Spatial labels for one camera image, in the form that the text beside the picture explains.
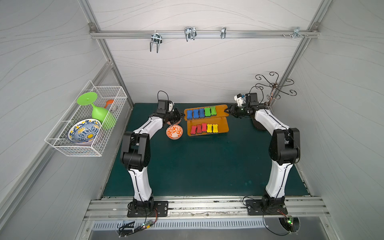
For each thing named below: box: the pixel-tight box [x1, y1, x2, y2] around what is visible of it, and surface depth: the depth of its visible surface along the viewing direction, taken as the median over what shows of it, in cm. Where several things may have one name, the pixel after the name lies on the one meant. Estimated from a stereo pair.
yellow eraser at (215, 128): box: [212, 124, 219, 133], surface depth 103 cm
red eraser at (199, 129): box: [196, 124, 203, 134], surface depth 103 cm
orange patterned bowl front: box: [166, 124, 184, 140], surface depth 103 cm
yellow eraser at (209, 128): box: [206, 124, 213, 133], surface depth 103 cm
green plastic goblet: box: [77, 92, 109, 124], surface depth 62 cm
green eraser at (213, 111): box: [210, 106, 217, 116], surface depth 95 cm
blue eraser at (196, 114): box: [193, 109, 200, 119], surface depth 95 cm
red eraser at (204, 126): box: [201, 123, 207, 133], surface depth 103 cm
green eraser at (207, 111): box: [204, 107, 212, 117], surface depth 95 cm
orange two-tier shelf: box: [183, 104, 230, 137], surface depth 98 cm
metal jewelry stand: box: [255, 71, 297, 107], surface depth 90 cm
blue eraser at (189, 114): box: [187, 110, 193, 120], surface depth 97 cm
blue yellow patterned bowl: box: [67, 118, 102, 145], surface depth 63 cm
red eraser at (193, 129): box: [190, 125, 197, 135], surface depth 103 cm
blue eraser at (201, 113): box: [198, 108, 205, 118], surface depth 95 cm
